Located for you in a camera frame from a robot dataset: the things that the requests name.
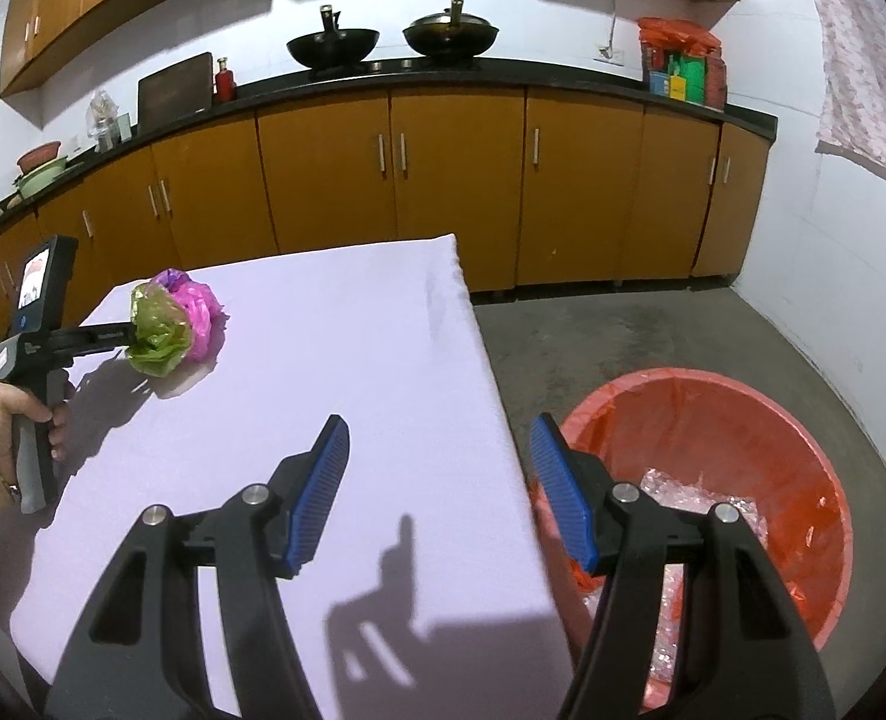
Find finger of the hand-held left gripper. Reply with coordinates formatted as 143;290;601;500
49;321;138;359

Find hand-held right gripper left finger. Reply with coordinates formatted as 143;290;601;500
44;414;352;720

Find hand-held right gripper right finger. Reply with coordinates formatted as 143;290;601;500
530;414;837;720

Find green plastic bag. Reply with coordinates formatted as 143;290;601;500
123;283;194;378

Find pink purple plastic bag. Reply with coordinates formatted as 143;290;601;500
149;268;228;365

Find red plastic trash bin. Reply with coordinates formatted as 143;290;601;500
528;367;856;713

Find person's left hand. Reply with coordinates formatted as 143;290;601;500
0;381;76;497

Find green basin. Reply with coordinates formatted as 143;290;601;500
13;154;70;200

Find red basin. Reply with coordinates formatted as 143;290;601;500
16;139;64;174

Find glass jar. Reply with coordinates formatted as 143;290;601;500
86;89;131;154

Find dark wooden cutting board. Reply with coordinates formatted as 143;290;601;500
137;52;214;129

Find wooden lower cabinets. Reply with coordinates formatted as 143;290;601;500
0;85;771;410

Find gas stove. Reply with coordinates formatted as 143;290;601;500
304;52;489;78

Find black countertop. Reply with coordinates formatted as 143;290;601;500
0;58;780;257

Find red crate with packets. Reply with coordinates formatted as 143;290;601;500
635;16;729;111

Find black wok with lid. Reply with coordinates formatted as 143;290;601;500
401;0;501;60

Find patterned hanging cloth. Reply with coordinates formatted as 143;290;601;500
800;0;886;205

